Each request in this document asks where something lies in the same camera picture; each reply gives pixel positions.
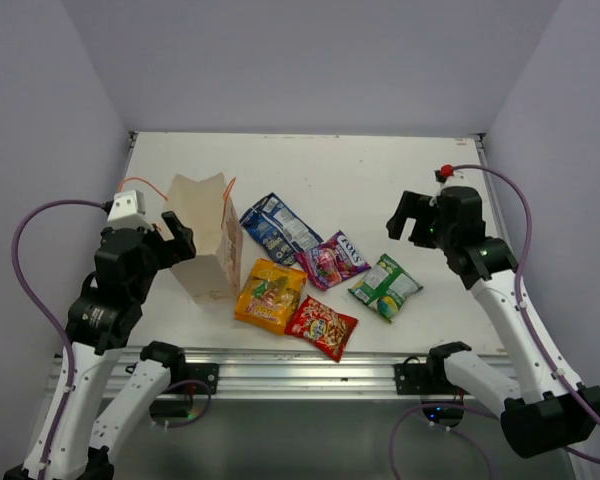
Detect aluminium mounting rail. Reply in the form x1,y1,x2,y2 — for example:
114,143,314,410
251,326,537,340
44,347,531,401

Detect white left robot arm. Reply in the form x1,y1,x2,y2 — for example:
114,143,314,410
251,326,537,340
4,201,196,479

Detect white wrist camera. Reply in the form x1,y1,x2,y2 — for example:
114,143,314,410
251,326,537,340
434,164,469,196
107,190,151,230

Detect red snack packet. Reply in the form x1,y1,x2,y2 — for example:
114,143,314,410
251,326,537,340
285,296,359,363

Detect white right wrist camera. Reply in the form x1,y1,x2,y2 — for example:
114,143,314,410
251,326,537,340
434,164,469,196

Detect purple Fox's candy packet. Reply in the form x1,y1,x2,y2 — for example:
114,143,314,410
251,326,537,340
295,230,371,291

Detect green chips packet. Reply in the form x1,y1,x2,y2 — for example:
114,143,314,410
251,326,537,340
348,253,423,323

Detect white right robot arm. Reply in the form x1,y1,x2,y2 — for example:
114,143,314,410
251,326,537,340
386,186,600,458

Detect black left base bracket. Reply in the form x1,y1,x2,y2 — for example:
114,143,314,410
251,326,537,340
168,363,220,396

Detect orange yellow snack packet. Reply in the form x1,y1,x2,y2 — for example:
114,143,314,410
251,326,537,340
234,259,308,336

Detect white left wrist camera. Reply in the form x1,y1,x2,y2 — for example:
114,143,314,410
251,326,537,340
107,190,151,230

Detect black base bracket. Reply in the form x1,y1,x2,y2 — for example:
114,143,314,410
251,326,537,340
393,356,459,396
168,363,220,396

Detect white paper bag orange handles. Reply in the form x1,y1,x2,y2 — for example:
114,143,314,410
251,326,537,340
162,173,243,303

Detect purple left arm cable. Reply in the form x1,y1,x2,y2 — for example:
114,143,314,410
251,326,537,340
10,199,114,480

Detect black right base bracket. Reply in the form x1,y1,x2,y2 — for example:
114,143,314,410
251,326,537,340
393,356,459,396

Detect blue snack packet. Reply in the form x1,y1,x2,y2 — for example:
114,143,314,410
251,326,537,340
240,192,323,266

